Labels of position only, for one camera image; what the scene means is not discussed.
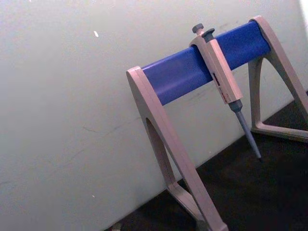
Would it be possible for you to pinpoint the grey pipette stand blue bar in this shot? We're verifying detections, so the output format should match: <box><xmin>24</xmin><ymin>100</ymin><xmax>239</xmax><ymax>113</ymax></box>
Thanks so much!
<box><xmin>126</xmin><ymin>15</ymin><xmax>308</xmax><ymax>231</ymax></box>

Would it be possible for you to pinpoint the grey pipette with dark plunger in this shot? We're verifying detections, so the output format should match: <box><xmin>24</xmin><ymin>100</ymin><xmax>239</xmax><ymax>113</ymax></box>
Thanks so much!
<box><xmin>192</xmin><ymin>23</ymin><xmax>262</xmax><ymax>159</ymax></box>

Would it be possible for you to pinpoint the black table cloth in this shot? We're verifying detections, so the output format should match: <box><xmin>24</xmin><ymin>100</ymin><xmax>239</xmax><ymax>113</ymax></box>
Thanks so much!
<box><xmin>103</xmin><ymin>90</ymin><xmax>308</xmax><ymax>231</ymax></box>

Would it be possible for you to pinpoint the plain pale wall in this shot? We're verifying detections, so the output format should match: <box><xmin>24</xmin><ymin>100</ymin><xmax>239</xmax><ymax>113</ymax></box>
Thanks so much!
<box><xmin>0</xmin><ymin>0</ymin><xmax>308</xmax><ymax>231</ymax></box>

